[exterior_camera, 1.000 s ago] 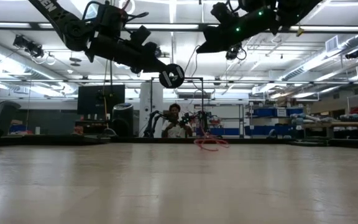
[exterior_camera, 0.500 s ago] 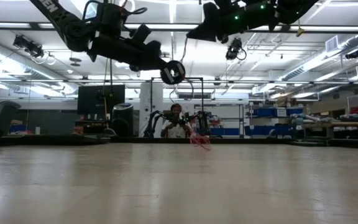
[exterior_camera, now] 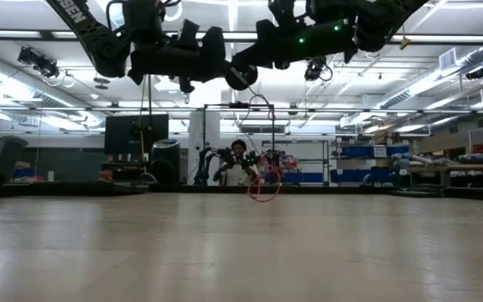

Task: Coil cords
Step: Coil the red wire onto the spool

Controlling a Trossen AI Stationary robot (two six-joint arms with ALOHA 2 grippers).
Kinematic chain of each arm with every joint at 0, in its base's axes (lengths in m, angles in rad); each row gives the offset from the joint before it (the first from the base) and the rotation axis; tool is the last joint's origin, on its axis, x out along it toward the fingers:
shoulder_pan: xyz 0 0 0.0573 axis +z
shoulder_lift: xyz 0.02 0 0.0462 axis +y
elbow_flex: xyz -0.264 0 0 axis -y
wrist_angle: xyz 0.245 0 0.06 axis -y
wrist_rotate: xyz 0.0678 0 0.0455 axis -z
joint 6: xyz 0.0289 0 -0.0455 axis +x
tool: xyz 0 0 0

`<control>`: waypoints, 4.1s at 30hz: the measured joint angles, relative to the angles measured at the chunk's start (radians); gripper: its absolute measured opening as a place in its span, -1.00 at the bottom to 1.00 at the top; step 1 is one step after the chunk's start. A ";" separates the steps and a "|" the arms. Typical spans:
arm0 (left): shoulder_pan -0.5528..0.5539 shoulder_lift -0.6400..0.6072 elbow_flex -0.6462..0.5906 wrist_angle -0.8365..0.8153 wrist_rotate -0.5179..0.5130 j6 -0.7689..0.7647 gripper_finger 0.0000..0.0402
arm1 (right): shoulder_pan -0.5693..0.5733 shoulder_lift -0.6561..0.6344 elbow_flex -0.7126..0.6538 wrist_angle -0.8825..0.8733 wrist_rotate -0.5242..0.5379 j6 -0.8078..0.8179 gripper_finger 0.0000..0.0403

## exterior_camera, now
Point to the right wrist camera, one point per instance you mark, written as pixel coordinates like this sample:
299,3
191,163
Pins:
285,10

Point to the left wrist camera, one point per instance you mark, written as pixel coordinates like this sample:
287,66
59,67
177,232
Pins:
188,33

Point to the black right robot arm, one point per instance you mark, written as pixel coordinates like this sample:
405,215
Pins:
375,25

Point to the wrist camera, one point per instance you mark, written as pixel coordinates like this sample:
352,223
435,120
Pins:
188,33
285,10

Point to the shelf with blue bins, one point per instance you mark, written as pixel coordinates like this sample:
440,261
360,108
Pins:
369,151

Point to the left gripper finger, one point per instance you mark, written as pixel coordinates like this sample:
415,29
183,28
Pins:
214,44
186,86

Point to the person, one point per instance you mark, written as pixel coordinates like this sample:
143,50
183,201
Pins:
238,147

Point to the black monitor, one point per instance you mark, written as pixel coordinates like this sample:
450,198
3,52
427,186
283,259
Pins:
136,134

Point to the yellow hanging tag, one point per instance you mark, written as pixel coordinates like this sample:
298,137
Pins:
404,43

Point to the wooden workbench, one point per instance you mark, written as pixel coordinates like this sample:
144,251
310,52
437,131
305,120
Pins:
468,168

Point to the black overhead camera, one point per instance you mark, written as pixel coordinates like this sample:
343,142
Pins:
40,63
315,71

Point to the blue grey office chair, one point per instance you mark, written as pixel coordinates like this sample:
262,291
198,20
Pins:
8,157

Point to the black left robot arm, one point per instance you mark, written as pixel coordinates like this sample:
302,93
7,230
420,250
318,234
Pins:
99,46

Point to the black overhead light beam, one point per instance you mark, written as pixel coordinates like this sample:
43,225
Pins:
15,35

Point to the black gantry frame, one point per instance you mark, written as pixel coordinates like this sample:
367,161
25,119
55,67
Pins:
204,126

